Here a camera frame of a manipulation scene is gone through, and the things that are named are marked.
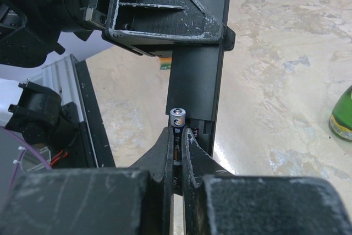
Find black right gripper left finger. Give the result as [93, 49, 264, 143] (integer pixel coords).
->
[1, 127, 173, 234]

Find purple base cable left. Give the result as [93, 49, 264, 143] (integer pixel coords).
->
[8, 146, 52, 192]

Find green glass bottle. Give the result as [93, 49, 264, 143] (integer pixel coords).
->
[328, 86, 351, 141]

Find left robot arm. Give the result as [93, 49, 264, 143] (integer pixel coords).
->
[1, 0, 235, 68]

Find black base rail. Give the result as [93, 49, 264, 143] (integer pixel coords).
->
[5, 53, 116, 169]

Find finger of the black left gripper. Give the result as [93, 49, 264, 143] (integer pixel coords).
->
[102, 0, 235, 56]

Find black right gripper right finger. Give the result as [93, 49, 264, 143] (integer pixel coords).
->
[182, 128, 351, 234]

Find black remote control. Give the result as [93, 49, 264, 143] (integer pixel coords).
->
[164, 0, 231, 159]

